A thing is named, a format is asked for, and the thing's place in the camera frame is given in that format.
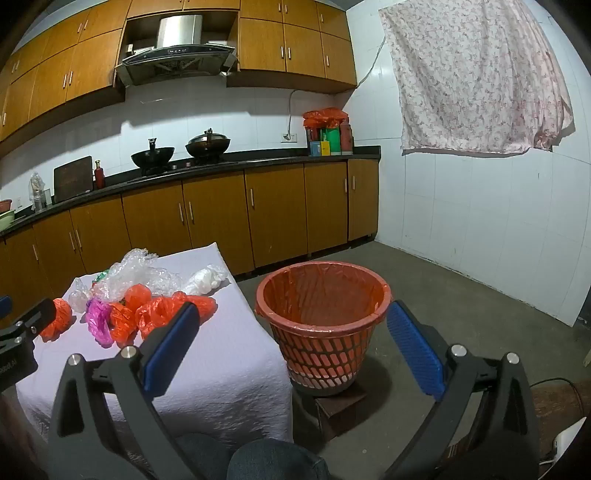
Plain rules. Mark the black open wok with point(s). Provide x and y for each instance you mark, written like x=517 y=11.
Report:
x=152 y=158

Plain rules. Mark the small red bottle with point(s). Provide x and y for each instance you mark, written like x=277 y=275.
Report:
x=99 y=177

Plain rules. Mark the wooden lower kitchen cabinets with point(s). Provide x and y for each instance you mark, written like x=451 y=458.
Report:
x=277 y=212

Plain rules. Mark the black wok with lid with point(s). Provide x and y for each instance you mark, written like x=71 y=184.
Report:
x=207 y=145

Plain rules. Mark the white device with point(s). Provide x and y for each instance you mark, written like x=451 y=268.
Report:
x=570 y=438

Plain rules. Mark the table with white cloth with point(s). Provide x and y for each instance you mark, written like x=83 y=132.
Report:
x=231 y=360

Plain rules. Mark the wooden upper wall cabinets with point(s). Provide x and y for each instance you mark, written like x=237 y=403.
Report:
x=277 y=41

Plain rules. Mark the gas cooktop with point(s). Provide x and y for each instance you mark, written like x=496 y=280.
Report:
x=182 y=166

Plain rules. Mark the blue box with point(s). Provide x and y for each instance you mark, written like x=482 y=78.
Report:
x=315 y=148

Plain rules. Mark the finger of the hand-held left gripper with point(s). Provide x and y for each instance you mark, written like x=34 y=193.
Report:
x=39 y=316
x=3 y=304

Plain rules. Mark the glass jar with plastic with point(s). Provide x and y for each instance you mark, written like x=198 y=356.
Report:
x=38 y=194

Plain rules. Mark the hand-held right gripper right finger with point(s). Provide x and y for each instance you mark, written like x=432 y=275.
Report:
x=415 y=355

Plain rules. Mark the black kitchen countertop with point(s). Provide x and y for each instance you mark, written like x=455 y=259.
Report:
x=277 y=160

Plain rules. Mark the small white bubble wrap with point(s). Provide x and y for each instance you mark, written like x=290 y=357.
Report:
x=207 y=279

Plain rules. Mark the yellow box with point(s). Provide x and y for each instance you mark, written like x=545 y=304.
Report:
x=325 y=148

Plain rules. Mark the green box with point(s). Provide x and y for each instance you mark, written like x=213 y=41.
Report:
x=332 y=142

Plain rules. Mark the orange plastic waste basket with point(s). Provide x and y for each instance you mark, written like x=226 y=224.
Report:
x=323 y=357

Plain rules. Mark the pink plastic bag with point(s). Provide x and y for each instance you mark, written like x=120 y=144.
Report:
x=98 y=318

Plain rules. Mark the brown wooden block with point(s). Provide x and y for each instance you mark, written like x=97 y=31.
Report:
x=341 y=408

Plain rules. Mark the red basin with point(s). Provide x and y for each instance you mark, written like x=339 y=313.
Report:
x=4 y=204

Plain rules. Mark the green plastic bag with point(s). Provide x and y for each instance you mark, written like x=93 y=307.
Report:
x=100 y=277

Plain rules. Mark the white wall outlet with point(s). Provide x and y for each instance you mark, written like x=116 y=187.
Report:
x=288 y=136

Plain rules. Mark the red thermos flask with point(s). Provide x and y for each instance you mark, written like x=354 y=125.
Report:
x=346 y=138

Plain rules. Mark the large clear bubble wrap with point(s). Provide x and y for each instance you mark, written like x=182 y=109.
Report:
x=134 y=272

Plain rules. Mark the floral hanging cloth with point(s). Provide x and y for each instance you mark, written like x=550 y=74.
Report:
x=471 y=78

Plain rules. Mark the steel range hood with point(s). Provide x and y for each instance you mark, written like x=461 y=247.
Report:
x=180 y=50

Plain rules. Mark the small clear plastic bag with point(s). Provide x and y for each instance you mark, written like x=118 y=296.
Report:
x=79 y=297

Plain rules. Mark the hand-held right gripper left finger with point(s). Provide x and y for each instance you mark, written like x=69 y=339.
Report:
x=171 y=350

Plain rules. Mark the person's jeans leg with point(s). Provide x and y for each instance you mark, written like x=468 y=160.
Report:
x=277 y=461

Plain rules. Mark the dark cutting board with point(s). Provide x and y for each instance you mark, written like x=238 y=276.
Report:
x=74 y=180

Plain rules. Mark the orange bag on boxes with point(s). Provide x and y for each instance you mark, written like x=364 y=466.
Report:
x=323 y=117

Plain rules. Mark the green basin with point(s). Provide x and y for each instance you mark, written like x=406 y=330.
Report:
x=5 y=221

